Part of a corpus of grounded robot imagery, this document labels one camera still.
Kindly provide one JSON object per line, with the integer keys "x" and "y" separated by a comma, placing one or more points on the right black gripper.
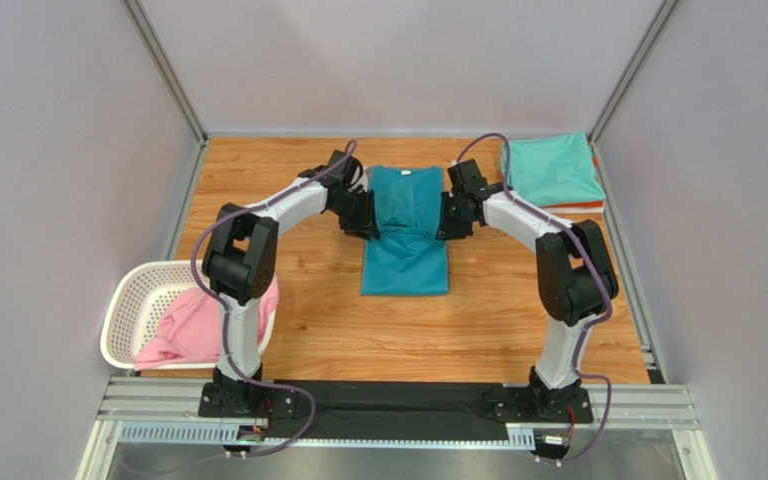
{"x": 453, "y": 217}

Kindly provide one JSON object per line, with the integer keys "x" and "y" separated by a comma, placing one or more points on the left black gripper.
{"x": 365, "y": 224}

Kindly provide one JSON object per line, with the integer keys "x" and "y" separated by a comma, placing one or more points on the left aluminium corner post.
{"x": 142, "y": 24}

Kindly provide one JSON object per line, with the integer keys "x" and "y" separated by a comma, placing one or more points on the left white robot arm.
{"x": 239, "y": 263}

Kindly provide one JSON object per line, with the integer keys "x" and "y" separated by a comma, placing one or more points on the white plastic laundry basket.
{"x": 138, "y": 304}

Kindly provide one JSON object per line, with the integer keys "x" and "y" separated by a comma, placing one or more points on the folded mint green t shirt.
{"x": 553, "y": 171}

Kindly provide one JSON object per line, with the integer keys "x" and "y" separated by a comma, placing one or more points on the aluminium corner post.
{"x": 142, "y": 24}
{"x": 648, "y": 42}

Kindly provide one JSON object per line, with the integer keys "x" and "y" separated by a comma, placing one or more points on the right aluminium corner post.
{"x": 648, "y": 42}

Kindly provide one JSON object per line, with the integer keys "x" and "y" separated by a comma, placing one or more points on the black cloth strip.
{"x": 358, "y": 410}

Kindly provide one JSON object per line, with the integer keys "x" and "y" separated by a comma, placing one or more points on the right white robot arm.
{"x": 576, "y": 285}

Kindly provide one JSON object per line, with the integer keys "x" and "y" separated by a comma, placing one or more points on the pink t shirt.
{"x": 196, "y": 329}

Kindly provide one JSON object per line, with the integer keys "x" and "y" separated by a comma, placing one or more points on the folded orange t shirt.
{"x": 596, "y": 206}

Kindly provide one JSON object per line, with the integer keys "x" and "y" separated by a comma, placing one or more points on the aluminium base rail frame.
{"x": 633, "y": 407}

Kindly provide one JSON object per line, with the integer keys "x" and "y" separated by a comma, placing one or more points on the teal t shirt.
{"x": 408, "y": 258}

